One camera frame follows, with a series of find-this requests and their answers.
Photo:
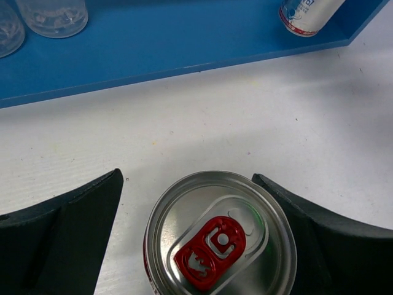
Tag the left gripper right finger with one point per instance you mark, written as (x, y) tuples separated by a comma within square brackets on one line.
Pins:
[(335, 254)]

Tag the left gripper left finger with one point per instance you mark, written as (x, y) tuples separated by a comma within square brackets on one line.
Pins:
[(58, 246)]

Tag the silver can red tab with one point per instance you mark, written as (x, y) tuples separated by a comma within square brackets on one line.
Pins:
[(216, 232)]

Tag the silver blue can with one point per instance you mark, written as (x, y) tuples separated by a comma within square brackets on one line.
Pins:
[(306, 18)]

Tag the blue and yellow shelf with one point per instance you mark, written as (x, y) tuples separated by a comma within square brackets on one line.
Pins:
[(126, 42)]

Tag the left water bottle blue label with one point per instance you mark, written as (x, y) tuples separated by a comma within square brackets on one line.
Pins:
[(12, 30)]

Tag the water bottle blue label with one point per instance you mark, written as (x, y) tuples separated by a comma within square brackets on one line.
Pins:
[(12, 30), (54, 18)]

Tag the right water bottle blue label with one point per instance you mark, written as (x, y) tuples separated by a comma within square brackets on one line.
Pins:
[(54, 18)]

